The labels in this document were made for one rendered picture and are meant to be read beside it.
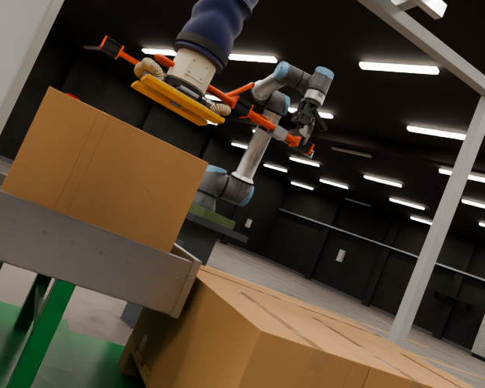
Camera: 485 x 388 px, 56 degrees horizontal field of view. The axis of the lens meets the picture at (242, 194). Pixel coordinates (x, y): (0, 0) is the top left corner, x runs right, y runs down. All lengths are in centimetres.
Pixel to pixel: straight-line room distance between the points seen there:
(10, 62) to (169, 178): 103
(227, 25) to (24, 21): 126
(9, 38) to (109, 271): 95
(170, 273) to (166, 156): 42
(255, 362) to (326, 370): 23
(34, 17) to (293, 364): 102
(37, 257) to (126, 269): 27
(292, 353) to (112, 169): 85
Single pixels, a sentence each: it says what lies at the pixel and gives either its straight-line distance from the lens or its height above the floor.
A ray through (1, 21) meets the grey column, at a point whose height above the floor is 89.
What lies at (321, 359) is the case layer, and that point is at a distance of 137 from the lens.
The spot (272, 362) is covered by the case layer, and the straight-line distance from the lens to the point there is 129.
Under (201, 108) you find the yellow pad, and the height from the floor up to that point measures 113.
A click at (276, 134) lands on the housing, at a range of 204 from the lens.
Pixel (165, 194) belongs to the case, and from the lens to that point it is 168.
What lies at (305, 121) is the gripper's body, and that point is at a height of 133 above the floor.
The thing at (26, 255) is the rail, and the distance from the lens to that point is 152.
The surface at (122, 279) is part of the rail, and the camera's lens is 155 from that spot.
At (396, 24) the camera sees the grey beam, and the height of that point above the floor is 310.
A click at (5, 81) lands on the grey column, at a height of 82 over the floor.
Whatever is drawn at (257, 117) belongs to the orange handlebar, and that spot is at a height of 124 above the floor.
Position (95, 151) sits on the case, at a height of 82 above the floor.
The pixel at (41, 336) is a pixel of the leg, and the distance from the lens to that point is 159.
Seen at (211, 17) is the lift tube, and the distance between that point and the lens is 190.
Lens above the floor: 75
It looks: 5 degrees up
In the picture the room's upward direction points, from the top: 23 degrees clockwise
